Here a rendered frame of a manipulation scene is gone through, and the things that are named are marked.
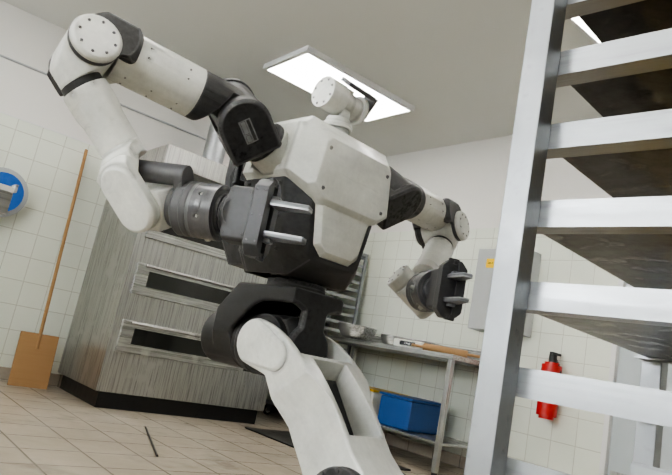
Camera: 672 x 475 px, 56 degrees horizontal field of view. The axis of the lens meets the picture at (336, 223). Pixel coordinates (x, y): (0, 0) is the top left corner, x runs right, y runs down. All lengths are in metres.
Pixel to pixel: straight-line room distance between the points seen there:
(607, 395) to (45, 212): 5.55
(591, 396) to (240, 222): 0.54
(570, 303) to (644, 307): 0.07
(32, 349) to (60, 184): 1.41
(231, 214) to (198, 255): 4.36
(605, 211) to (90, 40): 0.75
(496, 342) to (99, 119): 0.67
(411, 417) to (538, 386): 4.68
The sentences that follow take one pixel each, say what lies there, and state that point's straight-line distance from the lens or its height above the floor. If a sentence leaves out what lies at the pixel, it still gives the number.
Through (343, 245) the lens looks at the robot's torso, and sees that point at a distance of 1.20.
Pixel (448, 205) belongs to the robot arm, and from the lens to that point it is 1.63.
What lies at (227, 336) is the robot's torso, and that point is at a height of 0.68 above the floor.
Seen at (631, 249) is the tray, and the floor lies 0.86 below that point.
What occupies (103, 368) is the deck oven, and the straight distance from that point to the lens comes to 5.09.
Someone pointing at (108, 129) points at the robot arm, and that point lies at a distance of 1.04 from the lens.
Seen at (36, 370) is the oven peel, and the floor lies 0.13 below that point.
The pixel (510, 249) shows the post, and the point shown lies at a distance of 0.69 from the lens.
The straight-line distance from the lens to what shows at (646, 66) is 0.76.
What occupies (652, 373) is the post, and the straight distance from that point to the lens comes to 1.09.
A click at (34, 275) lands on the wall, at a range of 5.92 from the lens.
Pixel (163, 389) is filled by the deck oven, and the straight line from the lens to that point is 5.30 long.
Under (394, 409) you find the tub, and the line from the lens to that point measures 5.45.
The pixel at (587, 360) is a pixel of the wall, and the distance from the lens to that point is 5.21.
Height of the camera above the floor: 0.68
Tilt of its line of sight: 12 degrees up
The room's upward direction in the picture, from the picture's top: 11 degrees clockwise
